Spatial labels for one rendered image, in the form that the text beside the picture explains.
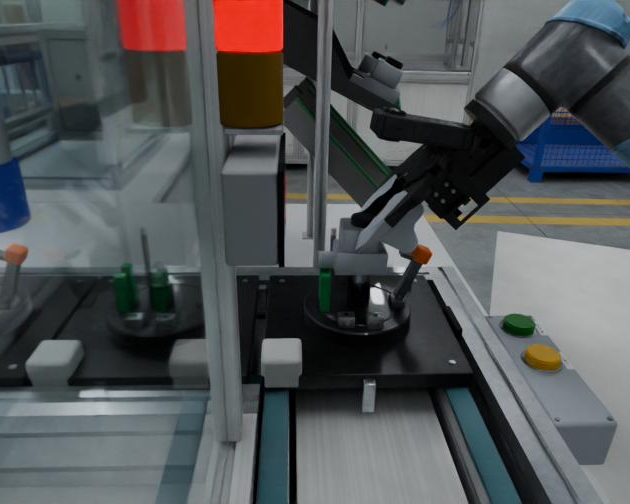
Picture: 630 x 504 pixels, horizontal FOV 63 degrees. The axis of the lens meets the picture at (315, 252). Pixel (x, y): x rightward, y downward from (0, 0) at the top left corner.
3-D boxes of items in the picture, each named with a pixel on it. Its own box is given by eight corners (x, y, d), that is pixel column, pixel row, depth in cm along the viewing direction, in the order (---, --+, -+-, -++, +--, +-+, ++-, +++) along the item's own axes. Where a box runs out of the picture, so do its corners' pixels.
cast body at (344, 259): (380, 261, 67) (386, 210, 64) (386, 276, 63) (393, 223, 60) (316, 259, 66) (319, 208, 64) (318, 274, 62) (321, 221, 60)
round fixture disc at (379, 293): (398, 290, 75) (399, 278, 74) (420, 347, 62) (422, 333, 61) (302, 290, 74) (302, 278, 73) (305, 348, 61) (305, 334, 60)
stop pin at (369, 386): (372, 405, 59) (374, 377, 57) (374, 412, 58) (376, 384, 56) (360, 405, 59) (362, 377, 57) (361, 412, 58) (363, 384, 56)
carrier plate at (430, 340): (422, 286, 80) (424, 273, 79) (472, 387, 59) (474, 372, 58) (269, 286, 79) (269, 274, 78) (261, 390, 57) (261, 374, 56)
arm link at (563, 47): (655, 29, 49) (589, -29, 50) (561, 115, 52) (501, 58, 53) (631, 51, 57) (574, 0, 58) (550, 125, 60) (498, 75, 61)
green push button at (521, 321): (525, 325, 70) (528, 312, 69) (538, 342, 67) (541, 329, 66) (496, 325, 70) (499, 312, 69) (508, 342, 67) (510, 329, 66)
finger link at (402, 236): (391, 283, 60) (444, 223, 59) (355, 252, 58) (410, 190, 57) (382, 274, 63) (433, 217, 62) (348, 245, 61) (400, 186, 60)
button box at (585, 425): (524, 349, 74) (532, 312, 71) (605, 466, 55) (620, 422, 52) (476, 350, 74) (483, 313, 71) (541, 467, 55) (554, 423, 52)
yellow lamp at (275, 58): (283, 115, 40) (283, 49, 38) (283, 129, 36) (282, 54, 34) (219, 115, 40) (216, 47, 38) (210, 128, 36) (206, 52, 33)
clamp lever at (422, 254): (402, 295, 68) (429, 247, 65) (405, 303, 66) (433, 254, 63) (378, 286, 67) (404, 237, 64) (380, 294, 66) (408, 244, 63)
